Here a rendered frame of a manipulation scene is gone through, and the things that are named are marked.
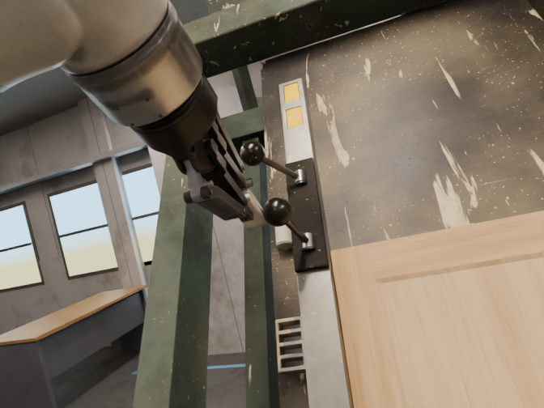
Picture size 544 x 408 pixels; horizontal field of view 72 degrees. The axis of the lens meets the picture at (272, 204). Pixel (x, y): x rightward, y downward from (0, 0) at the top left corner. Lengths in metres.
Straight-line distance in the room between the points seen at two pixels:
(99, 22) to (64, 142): 5.34
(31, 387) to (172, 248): 3.48
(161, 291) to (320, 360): 0.28
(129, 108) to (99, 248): 5.03
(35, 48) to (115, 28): 0.04
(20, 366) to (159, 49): 3.89
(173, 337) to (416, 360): 0.34
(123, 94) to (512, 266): 0.50
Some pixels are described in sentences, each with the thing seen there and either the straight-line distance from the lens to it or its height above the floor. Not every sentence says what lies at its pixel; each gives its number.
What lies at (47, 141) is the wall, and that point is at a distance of 5.80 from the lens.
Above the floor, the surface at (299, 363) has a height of 1.22.
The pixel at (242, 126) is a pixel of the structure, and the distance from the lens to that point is 0.88.
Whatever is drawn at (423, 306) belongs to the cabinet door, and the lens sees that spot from 0.55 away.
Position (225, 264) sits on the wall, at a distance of 3.74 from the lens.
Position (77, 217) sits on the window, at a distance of 5.48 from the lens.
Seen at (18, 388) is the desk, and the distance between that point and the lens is 4.21.
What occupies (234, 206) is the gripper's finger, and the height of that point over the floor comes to 1.45.
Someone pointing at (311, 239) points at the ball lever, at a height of 1.38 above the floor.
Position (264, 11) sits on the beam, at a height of 1.86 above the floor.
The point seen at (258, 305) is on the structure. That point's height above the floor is 1.28.
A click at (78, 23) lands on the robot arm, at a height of 1.57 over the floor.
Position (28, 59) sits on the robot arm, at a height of 1.56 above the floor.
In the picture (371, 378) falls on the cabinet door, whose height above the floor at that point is 1.20.
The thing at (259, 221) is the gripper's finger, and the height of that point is 1.43.
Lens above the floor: 1.46
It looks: 1 degrees down
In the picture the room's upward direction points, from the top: 13 degrees counter-clockwise
